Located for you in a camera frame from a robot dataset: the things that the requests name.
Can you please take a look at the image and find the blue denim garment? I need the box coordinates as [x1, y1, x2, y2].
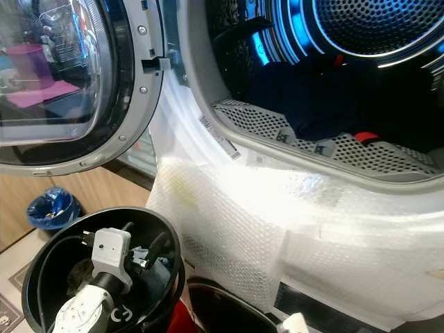
[130, 271, 174, 307]

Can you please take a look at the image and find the small red cloth piece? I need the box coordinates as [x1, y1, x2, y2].
[354, 130, 381, 144]

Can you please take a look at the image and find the dark grey garment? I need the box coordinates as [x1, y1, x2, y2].
[66, 258, 105, 299]

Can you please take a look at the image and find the grey patterned floor mat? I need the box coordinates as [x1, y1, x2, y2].
[0, 260, 35, 333]

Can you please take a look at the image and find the dark navy garment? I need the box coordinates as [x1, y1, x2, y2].
[246, 59, 410, 142]

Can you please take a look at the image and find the grey door latch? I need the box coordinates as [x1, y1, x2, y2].
[141, 57, 171, 72]

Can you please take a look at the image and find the long white label sticker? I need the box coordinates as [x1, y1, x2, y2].
[198, 114, 240, 160]

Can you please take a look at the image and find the black drum paddle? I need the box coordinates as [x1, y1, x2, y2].
[212, 17, 275, 49]

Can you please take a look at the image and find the grey perforated filter panel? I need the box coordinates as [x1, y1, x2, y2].
[212, 99, 444, 174]

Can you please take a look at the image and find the white washing machine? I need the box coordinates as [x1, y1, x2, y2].
[142, 0, 444, 332]

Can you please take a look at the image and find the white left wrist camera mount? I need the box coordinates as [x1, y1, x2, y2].
[94, 227, 135, 292]

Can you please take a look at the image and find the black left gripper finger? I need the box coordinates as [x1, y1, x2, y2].
[149, 232, 173, 264]

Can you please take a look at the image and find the bin with blue bag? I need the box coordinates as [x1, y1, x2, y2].
[28, 187, 82, 231]

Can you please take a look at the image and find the round glass washer door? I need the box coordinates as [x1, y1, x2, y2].
[0, 0, 166, 176]

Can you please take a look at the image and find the clear bubble wrap sheet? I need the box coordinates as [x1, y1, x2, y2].
[146, 156, 444, 330]

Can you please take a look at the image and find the black round laundry bucket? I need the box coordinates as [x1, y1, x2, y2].
[22, 206, 187, 333]

